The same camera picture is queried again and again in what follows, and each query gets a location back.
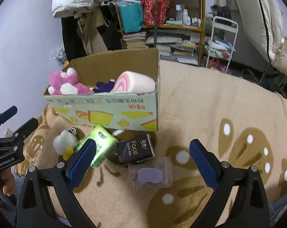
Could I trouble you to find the white duck plush keychain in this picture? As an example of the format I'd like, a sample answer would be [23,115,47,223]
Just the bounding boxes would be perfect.
[53,127,79,161]

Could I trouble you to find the green tissue pack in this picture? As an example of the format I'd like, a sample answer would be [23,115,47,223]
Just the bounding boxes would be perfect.
[76,125,118,168]

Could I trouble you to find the pink bear plush toy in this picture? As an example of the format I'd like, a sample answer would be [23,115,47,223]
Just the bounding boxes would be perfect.
[48,67,94,95]

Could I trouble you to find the black Face tissue pack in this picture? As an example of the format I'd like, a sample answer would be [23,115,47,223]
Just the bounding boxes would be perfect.
[117,134,155,166]

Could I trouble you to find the purple black plush toy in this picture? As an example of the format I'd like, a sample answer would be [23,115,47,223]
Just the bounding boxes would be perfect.
[93,79,115,93]

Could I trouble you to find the pink swirl roll plush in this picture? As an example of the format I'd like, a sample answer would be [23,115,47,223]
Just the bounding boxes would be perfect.
[111,71,156,94]

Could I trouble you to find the person left hand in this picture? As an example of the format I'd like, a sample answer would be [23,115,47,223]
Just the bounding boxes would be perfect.
[0,168,15,197]

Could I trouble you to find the blue fuzzy blanket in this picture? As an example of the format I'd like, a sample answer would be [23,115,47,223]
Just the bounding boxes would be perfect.
[268,194,287,227]

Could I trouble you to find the beige patterned blanket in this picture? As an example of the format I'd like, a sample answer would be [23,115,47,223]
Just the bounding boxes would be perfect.
[13,59,287,228]

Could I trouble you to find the plastic bag of plushies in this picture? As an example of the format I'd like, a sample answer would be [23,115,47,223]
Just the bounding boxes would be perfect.
[52,46,68,65]

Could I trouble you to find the purple eye mask in bag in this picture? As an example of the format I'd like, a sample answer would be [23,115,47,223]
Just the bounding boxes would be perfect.
[128,157,173,189]

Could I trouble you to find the open cardboard box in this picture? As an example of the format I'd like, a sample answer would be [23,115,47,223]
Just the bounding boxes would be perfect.
[44,48,159,132]

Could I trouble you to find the black hanging coat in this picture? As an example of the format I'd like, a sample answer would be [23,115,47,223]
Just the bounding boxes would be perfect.
[61,17,87,61]

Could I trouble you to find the beige trench coat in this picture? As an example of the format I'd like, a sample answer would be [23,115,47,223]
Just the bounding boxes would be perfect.
[77,13,108,56]

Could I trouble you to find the stack of books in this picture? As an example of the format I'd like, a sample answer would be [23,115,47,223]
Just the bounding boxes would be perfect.
[123,31,147,49]

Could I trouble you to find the cream folded mattress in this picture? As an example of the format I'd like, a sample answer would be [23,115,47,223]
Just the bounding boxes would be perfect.
[235,0,287,76]

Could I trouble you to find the teal bag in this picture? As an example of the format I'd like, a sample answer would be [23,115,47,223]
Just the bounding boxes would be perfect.
[112,0,144,33]

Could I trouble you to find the white rolling cart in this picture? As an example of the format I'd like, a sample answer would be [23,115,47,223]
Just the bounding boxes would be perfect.
[205,16,239,74]

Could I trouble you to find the red patterned bag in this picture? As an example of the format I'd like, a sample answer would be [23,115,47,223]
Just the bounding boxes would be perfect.
[141,0,171,26]

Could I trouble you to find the wooden bookshelf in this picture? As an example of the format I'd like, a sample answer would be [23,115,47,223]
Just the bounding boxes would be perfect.
[112,0,205,65]

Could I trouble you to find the green pole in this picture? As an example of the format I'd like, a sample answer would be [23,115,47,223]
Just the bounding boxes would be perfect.
[153,0,159,48]

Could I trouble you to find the wall power outlet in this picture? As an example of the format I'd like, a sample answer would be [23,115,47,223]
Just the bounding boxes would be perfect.
[4,128,14,137]

